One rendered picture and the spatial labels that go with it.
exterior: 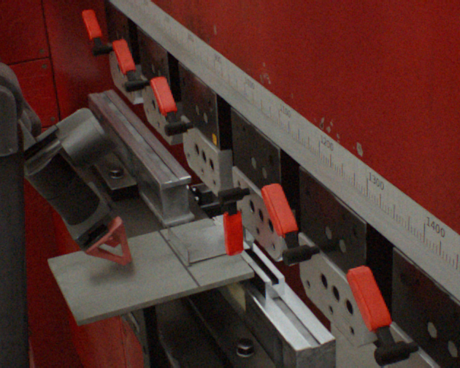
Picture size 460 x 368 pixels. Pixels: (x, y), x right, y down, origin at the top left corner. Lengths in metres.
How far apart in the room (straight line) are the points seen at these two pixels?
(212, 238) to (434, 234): 0.66
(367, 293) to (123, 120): 1.16
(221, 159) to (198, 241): 0.18
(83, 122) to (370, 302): 0.54
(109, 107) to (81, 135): 0.79
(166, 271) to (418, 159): 0.64
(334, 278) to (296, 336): 0.26
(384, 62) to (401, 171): 0.10
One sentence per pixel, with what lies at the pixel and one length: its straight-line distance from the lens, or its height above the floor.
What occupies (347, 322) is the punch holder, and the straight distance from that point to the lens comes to 1.06.
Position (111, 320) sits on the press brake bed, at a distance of 1.85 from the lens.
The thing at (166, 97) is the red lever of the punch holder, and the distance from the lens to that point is 1.41.
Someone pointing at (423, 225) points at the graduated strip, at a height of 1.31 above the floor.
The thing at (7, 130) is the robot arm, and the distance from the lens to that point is 0.96.
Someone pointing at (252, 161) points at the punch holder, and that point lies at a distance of 1.21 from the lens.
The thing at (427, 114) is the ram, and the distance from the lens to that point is 0.82.
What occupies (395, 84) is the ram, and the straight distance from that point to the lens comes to 0.85.
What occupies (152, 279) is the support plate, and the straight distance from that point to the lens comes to 1.39.
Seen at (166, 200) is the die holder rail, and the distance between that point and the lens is 1.75.
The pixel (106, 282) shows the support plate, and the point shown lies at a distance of 1.39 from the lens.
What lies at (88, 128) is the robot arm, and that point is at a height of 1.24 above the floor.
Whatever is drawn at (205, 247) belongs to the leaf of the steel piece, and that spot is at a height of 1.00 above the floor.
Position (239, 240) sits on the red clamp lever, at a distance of 1.26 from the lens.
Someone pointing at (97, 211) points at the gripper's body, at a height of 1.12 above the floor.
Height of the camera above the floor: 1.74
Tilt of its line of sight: 27 degrees down
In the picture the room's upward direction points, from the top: 4 degrees counter-clockwise
